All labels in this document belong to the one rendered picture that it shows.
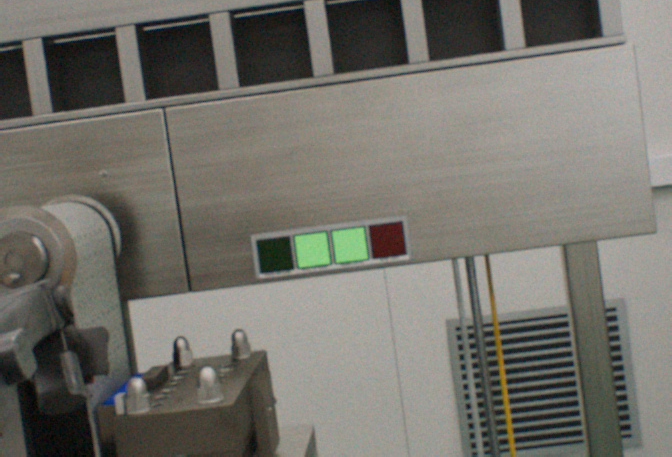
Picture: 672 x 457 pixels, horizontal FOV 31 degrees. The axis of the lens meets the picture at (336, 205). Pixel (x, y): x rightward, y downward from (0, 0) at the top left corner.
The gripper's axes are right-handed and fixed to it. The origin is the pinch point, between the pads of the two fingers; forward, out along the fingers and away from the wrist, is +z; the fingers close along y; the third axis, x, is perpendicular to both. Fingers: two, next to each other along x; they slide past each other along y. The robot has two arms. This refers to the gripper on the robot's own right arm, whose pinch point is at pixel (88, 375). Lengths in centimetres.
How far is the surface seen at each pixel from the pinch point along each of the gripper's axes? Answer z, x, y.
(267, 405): 15.1, -2.5, 21.9
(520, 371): 258, 76, 76
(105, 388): 7.1, 0.4, 0.2
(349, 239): 20.4, 24.5, 36.0
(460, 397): 262, 70, 54
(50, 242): -11.9, 14.9, -1.6
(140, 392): -2.4, -4.1, 7.7
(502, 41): 11, 51, 64
